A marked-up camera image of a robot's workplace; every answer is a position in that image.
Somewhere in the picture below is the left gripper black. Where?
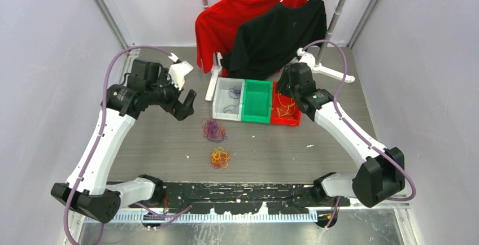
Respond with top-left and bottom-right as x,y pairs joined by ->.
146,68 -> 195,120

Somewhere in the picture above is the purple red cable bundle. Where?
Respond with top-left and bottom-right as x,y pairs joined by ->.
201,117 -> 228,144

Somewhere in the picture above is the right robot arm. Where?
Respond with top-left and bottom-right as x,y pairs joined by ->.
277,63 -> 406,208

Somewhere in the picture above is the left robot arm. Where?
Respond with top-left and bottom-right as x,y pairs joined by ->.
51,60 -> 196,224

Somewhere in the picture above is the white clothes rack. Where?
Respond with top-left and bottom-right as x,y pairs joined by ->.
202,0 -> 355,101

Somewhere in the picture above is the red plastic bin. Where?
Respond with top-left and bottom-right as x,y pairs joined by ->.
270,81 -> 302,126

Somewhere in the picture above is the black t-shirt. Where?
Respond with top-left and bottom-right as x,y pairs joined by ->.
221,0 -> 328,80

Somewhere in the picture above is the white plastic bin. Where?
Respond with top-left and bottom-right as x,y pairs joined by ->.
212,77 -> 245,121

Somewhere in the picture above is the green plastic bin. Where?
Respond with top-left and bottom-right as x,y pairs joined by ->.
241,80 -> 273,124

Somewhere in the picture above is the red t-shirt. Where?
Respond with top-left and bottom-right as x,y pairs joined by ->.
194,0 -> 310,78

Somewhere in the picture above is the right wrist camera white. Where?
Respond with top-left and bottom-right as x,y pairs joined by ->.
295,47 -> 316,69

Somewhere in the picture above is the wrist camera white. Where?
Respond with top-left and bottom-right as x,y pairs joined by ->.
295,47 -> 316,69
168,53 -> 194,91

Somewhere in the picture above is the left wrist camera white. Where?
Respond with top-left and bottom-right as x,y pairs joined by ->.
168,53 -> 194,91

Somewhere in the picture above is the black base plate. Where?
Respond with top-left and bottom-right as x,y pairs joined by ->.
142,182 -> 334,215

